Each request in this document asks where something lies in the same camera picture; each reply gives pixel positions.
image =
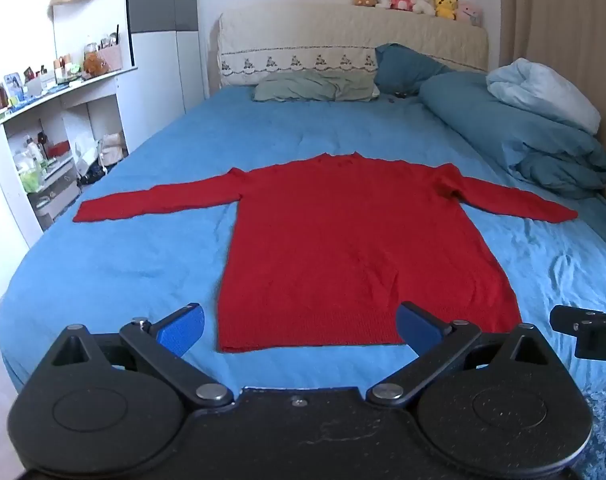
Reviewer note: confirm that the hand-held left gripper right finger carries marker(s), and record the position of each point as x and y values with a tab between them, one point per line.
417	327

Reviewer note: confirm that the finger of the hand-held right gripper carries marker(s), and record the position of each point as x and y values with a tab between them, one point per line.
568	318

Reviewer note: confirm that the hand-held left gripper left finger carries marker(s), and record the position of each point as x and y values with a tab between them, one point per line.
180	327

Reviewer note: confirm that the red knit sweater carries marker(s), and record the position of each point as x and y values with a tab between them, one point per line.
333	245

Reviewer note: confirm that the blue shaggy rug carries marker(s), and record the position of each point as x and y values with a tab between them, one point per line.
605	435

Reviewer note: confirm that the white bag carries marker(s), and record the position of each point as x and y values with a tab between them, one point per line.
112	149

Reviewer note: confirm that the red box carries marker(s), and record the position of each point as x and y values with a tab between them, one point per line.
59	149

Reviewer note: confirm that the teal duvet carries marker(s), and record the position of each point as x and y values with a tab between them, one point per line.
488	115

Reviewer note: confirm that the blue bed sheet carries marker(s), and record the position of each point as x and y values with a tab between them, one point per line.
333	120

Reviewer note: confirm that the light blue blanket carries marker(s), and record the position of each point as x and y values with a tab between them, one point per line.
538	87

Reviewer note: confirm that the white shelf unit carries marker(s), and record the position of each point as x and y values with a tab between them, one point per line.
90	92

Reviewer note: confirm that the teal pillow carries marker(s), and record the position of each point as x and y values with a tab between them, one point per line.
408	67

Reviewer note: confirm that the green pillow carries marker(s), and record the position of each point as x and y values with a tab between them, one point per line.
308	87

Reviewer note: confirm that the white wardrobe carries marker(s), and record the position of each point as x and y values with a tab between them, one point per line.
158	60

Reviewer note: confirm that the brown plush toy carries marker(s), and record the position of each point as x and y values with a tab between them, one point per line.
95	65

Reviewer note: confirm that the pink storage box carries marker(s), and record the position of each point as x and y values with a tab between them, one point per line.
111	56

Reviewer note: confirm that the cream embroidered headboard cover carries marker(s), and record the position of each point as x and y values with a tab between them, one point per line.
333	35

